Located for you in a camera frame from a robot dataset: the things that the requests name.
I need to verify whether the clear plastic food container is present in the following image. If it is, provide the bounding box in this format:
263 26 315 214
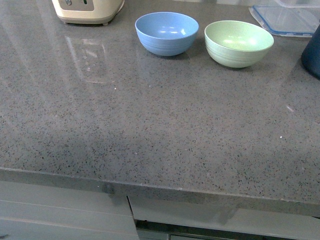
249 0 320 38

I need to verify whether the cream toaster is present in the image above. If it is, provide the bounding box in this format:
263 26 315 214
52 0 125 26

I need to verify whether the white cabinet drawer front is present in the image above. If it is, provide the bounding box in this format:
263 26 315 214
128 196 320 240

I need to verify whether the light blue bowl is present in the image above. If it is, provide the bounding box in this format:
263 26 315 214
134 11 200 57

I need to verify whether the light green bowl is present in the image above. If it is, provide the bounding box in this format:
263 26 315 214
204 20 274 68

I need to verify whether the dark blue saucepan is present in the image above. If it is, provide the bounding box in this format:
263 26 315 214
301 26 320 79

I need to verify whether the white cabinet door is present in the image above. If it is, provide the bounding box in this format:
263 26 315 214
0 181 139 240

